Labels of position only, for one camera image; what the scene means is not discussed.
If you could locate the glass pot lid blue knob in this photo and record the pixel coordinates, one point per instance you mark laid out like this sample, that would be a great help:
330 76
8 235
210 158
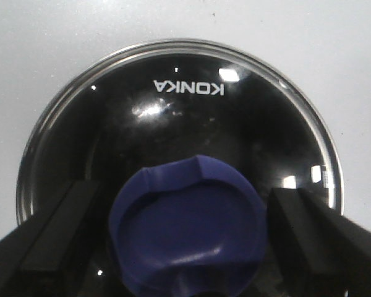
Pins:
186 139

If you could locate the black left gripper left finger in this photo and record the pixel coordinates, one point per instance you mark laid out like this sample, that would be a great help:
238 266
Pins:
48 254

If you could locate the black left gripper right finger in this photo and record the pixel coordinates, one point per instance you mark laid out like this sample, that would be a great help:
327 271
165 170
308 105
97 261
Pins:
319 251

